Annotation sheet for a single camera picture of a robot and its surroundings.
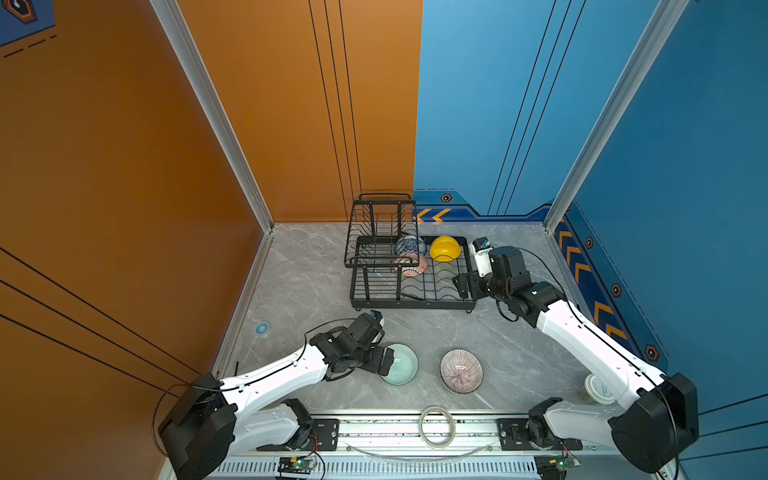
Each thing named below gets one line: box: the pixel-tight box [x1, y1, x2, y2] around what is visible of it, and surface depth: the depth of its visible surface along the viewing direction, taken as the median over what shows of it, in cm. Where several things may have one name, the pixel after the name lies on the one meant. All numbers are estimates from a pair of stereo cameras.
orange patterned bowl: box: [393, 251, 428, 277], surface depth 81 cm
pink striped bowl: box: [439, 348, 484, 394], surface depth 82 cm
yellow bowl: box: [430, 235, 463, 263], surface depth 107 cm
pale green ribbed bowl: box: [380, 343, 419, 387], surface depth 84 cm
